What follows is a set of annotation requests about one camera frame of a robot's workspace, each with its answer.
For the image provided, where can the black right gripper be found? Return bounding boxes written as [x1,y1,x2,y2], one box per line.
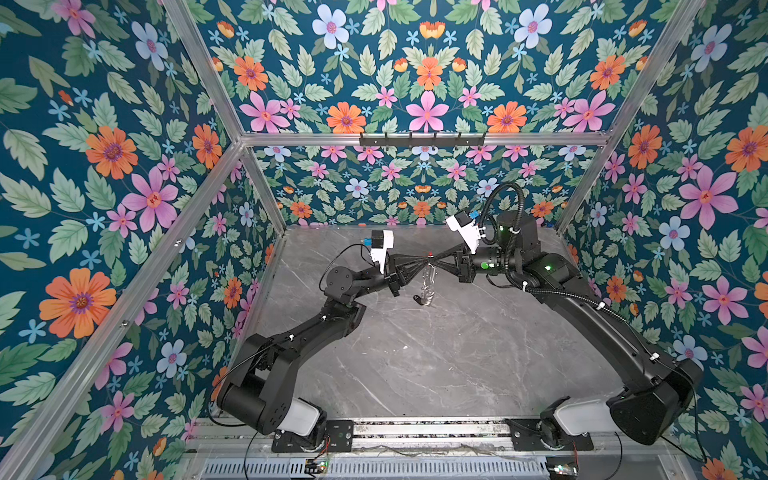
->
[430,240,520,286]

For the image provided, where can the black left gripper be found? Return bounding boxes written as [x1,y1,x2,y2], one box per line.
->
[350,255,428,303]

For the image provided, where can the steel keyring with red handle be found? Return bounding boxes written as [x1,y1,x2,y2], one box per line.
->
[414,255,437,307]

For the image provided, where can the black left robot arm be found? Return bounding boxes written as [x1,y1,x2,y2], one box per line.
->
[215,254,433,443]

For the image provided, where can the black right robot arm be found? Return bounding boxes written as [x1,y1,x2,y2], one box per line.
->
[431,182,703,450]

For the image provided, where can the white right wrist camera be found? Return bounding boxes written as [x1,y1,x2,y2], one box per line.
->
[445,211,485,254]

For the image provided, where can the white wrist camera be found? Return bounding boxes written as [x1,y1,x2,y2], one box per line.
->
[445,211,485,254]
[363,230,394,273]

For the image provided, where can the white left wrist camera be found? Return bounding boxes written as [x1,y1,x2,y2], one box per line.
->
[363,230,394,273]

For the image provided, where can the black hook rail on wall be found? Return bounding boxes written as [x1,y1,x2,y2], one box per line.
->
[358,132,486,149]

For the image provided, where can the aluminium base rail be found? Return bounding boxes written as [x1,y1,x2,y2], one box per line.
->
[185,416,679,460]

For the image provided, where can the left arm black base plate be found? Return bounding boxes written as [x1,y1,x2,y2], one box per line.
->
[271,420,354,454]

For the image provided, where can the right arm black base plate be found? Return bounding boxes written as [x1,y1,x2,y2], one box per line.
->
[503,418,594,451]

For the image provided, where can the white perforated cable duct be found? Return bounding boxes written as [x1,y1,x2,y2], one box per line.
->
[201,457,550,479]

